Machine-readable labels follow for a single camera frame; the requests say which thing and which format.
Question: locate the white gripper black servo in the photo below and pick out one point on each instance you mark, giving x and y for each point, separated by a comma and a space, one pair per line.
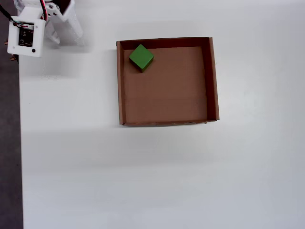
71, 28

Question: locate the green cube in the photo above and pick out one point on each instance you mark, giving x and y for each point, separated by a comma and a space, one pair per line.
141, 57

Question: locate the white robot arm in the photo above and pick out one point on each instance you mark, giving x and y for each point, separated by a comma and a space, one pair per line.
26, 3

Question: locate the brown cardboard box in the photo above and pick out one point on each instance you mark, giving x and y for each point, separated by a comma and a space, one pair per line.
166, 95

